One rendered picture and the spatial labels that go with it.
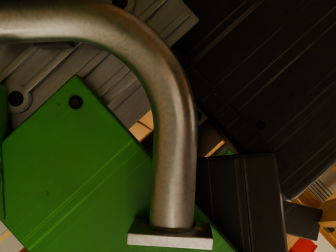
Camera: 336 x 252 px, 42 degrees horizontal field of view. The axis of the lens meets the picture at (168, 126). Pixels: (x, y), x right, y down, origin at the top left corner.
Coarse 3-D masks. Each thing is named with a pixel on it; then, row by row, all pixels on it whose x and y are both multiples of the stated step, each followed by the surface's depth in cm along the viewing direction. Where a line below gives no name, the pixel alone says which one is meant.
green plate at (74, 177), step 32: (64, 96) 32; (96, 96) 32; (32, 128) 32; (64, 128) 32; (96, 128) 32; (32, 160) 32; (64, 160) 32; (96, 160) 32; (128, 160) 32; (32, 192) 32; (64, 192) 32; (96, 192) 32; (128, 192) 32; (32, 224) 32; (64, 224) 32; (96, 224) 32; (128, 224) 32
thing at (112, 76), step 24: (120, 0) 33; (144, 0) 33; (168, 0) 33; (168, 24) 33; (192, 24) 33; (0, 48) 34; (24, 48) 34; (72, 48) 33; (96, 48) 34; (0, 72) 34; (24, 72) 34; (48, 72) 33; (72, 72) 34; (96, 72) 34; (120, 72) 33; (24, 96) 33; (48, 96) 34
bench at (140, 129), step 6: (150, 114) 112; (138, 120) 114; (144, 120) 112; (150, 120) 115; (132, 126) 110; (138, 126) 113; (144, 126) 116; (150, 126) 119; (132, 132) 113; (138, 132) 116; (144, 132) 120; (138, 138) 120
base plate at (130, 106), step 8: (136, 80) 84; (128, 88) 85; (136, 88) 87; (120, 96) 85; (128, 96) 88; (136, 96) 91; (144, 96) 94; (112, 104) 85; (120, 104) 88; (128, 104) 91; (136, 104) 94; (144, 104) 97; (120, 112) 91; (128, 112) 94; (136, 112) 98; (144, 112) 101; (120, 120) 95; (128, 120) 98; (136, 120) 102; (128, 128) 102
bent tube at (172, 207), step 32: (0, 0) 29; (32, 0) 29; (64, 0) 28; (96, 0) 29; (0, 32) 29; (32, 32) 29; (64, 32) 29; (96, 32) 28; (128, 32) 28; (128, 64) 29; (160, 64) 28; (160, 96) 28; (192, 96) 29; (160, 128) 28; (192, 128) 28; (160, 160) 28; (192, 160) 29; (160, 192) 28; (192, 192) 29; (160, 224) 28; (192, 224) 29
